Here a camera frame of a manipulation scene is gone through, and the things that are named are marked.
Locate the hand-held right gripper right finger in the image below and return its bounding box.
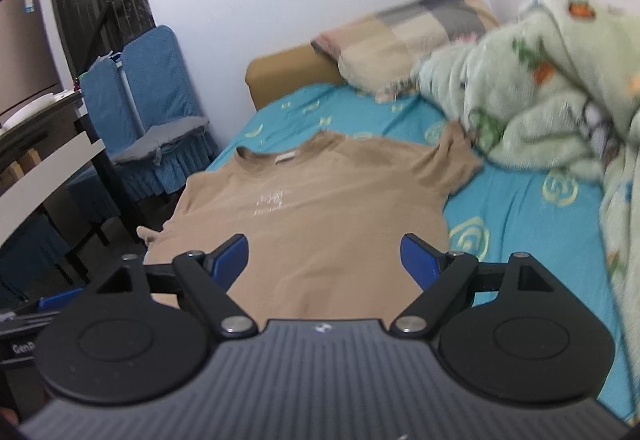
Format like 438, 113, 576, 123
390, 234, 556, 338

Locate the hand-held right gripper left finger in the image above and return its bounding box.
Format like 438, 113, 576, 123
96, 234, 259, 338

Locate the beige refrigerator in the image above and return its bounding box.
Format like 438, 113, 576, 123
0, 0, 63, 125

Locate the tan t-shirt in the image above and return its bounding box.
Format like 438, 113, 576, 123
137, 120, 485, 321

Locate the blue covered chair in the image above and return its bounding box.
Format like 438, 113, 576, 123
112, 24, 220, 201
65, 56, 136, 245
0, 214, 73, 303

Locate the plaid pillow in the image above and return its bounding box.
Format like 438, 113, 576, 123
310, 0, 501, 103

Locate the teal printed bed sheet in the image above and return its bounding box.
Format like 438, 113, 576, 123
207, 82, 631, 421

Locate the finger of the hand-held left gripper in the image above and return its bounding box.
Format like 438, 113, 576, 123
39, 289, 85, 315

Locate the grey seat cushion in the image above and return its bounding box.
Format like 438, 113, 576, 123
114, 116, 211, 165

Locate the wooden dining table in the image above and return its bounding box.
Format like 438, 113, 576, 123
0, 90, 146, 281

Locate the tan bed headboard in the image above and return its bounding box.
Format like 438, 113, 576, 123
245, 44, 346, 113

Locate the green printed fleece blanket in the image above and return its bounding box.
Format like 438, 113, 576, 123
410, 0, 640, 426

